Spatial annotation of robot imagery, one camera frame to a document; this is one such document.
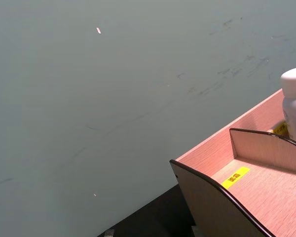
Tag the yellow label sticker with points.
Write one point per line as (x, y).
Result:
(236, 177)

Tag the light wooden shelf organizer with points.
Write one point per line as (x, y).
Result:
(256, 187)

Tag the small yellow packet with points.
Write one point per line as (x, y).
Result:
(280, 129)

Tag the white plastic bottle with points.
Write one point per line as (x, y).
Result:
(294, 103)

